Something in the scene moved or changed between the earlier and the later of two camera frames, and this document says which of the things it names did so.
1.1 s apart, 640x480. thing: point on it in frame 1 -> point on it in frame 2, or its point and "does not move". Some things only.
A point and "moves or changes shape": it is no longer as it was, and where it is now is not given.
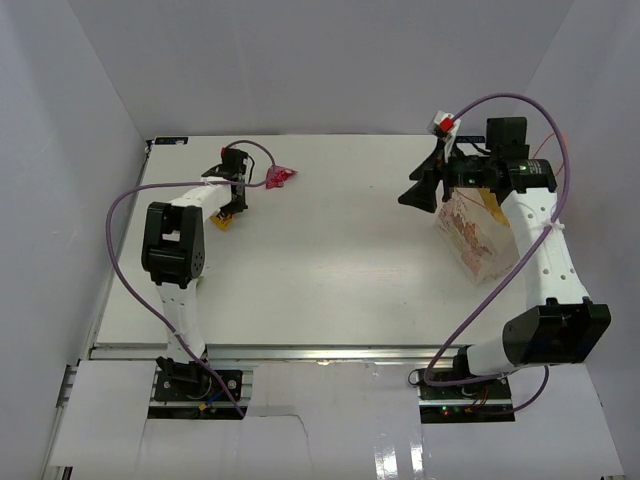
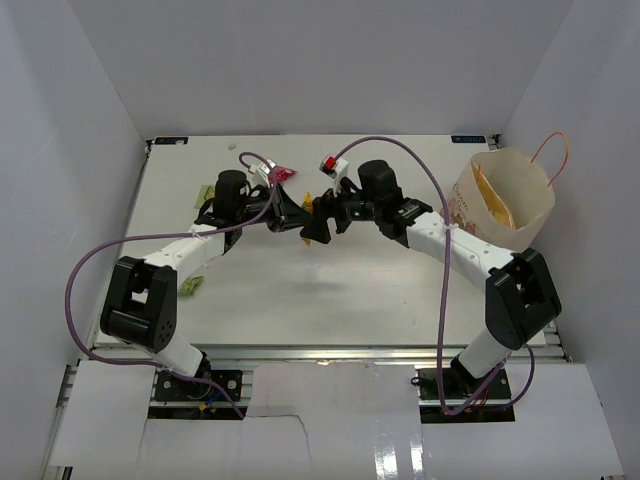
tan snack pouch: (491, 201) does not move
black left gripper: (238, 206) -> (285, 212)
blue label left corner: (170, 140) does not move
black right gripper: (433, 169) -> (318, 229)
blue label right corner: (470, 139) does not move
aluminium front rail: (277, 353) does not move
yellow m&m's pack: (223, 223) moves or changes shape
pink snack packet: (276, 176) does not move
